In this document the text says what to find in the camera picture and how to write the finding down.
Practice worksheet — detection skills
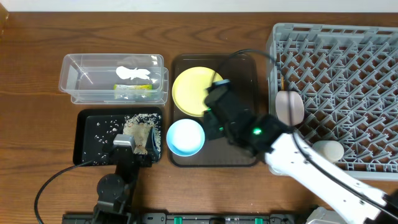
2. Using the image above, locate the rice food waste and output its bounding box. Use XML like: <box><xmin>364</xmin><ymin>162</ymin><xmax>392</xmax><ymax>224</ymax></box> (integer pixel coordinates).
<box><xmin>82</xmin><ymin>113</ymin><xmax>162</xmax><ymax>164</ymax></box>

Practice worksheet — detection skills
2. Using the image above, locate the light blue bowl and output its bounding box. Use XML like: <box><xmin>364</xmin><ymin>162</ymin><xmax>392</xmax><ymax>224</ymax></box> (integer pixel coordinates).
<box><xmin>166</xmin><ymin>119</ymin><xmax>205</xmax><ymax>157</ymax></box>

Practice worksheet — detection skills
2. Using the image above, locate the green yellow snack wrapper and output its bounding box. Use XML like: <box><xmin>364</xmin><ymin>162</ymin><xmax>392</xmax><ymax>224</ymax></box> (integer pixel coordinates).
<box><xmin>113</xmin><ymin>84</ymin><xmax>152</xmax><ymax>100</ymax></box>

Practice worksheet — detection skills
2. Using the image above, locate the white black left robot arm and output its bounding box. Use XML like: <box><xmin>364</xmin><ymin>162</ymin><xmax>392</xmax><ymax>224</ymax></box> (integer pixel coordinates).
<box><xmin>91</xmin><ymin>127</ymin><xmax>160</xmax><ymax>224</ymax></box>

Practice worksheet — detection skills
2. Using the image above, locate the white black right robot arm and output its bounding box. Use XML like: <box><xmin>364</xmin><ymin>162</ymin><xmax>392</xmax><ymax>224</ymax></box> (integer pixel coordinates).
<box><xmin>204</xmin><ymin>109</ymin><xmax>397</xmax><ymax>223</ymax></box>

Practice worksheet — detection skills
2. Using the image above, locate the black food waste tray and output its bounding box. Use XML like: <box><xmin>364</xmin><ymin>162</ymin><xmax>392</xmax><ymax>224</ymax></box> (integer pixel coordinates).
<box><xmin>73</xmin><ymin>107</ymin><xmax>163</xmax><ymax>165</ymax></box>

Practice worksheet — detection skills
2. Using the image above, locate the clear plastic waste bin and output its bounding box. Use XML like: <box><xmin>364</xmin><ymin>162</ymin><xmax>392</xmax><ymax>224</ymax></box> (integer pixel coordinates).
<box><xmin>58</xmin><ymin>54</ymin><xmax>169</xmax><ymax>105</ymax></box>

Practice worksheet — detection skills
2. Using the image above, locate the grey plastic dishwasher rack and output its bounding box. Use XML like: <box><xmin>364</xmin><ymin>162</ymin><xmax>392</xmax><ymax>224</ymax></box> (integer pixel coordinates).
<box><xmin>266</xmin><ymin>23</ymin><xmax>397</xmax><ymax>181</ymax></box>

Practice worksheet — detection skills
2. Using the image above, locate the yellow round plate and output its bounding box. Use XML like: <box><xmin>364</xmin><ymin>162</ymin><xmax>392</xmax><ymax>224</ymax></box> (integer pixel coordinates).
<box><xmin>172</xmin><ymin>67</ymin><xmax>215</xmax><ymax>117</ymax></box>

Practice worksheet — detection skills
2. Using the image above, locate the dark brown serving tray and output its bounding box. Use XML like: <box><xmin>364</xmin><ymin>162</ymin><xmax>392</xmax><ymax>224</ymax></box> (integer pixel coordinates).
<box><xmin>168</xmin><ymin>54</ymin><xmax>259</xmax><ymax>167</ymax></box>

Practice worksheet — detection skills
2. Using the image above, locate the black mounting rail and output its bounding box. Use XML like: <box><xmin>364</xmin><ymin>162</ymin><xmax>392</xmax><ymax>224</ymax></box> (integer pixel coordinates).
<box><xmin>61</xmin><ymin>212</ymin><xmax>296</xmax><ymax>224</ymax></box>

